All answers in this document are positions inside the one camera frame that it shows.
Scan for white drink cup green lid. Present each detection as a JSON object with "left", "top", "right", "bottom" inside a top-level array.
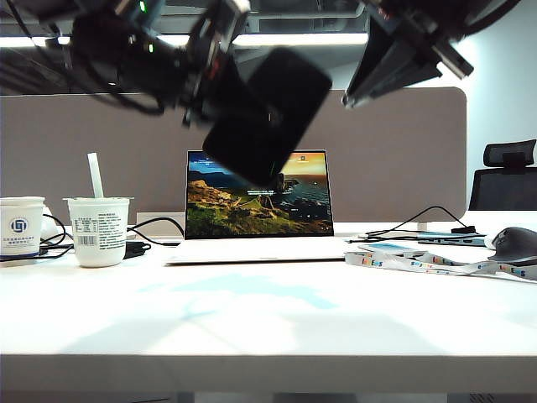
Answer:
[{"left": 62, "top": 196, "right": 135, "bottom": 269}]

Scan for white drinking straw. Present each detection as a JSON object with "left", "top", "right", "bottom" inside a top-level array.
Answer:
[{"left": 86, "top": 152, "right": 105, "bottom": 198}]

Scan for black phone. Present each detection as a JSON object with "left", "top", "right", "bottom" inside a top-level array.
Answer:
[{"left": 201, "top": 46, "right": 333, "bottom": 188}]

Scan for paper cup with blue logo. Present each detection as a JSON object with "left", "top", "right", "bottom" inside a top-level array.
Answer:
[{"left": 0, "top": 204, "right": 45, "bottom": 259}]

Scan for grey lanyard coloured letters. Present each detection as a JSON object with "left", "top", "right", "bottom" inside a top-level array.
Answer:
[{"left": 344, "top": 247, "right": 537, "bottom": 282}]

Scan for blue-grey USB hub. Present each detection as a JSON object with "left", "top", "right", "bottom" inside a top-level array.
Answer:
[{"left": 418, "top": 232, "right": 487, "bottom": 247}]

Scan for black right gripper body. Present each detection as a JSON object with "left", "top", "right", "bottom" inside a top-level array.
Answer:
[{"left": 364, "top": 0, "right": 475, "bottom": 81}]

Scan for black power adapter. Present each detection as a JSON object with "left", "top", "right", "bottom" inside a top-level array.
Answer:
[{"left": 124, "top": 240, "right": 152, "bottom": 259}]

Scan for dark grey computer mouse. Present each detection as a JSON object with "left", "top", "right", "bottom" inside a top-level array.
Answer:
[{"left": 487, "top": 226, "right": 537, "bottom": 266}]

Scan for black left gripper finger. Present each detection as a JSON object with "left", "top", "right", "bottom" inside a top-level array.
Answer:
[
  {"left": 213, "top": 54, "right": 257, "bottom": 102},
  {"left": 182, "top": 90, "right": 223, "bottom": 127}
]

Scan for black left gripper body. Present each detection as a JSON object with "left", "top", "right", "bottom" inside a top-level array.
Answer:
[{"left": 184, "top": 0, "right": 252, "bottom": 97}]

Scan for black office chair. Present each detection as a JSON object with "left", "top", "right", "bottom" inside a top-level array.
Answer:
[{"left": 468, "top": 139, "right": 537, "bottom": 211}]

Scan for ceiling light strip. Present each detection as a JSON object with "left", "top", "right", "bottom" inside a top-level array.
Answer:
[{"left": 0, "top": 33, "right": 369, "bottom": 48}]

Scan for black charger cable with plug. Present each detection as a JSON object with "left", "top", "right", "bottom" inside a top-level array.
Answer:
[{"left": 346, "top": 205, "right": 477, "bottom": 244}]

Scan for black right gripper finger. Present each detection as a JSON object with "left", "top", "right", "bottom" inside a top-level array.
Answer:
[
  {"left": 352, "top": 44, "right": 442, "bottom": 108},
  {"left": 341, "top": 24, "right": 399, "bottom": 108}
]

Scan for white laptop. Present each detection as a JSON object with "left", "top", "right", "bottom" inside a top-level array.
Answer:
[{"left": 164, "top": 149, "right": 357, "bottom": 265}]

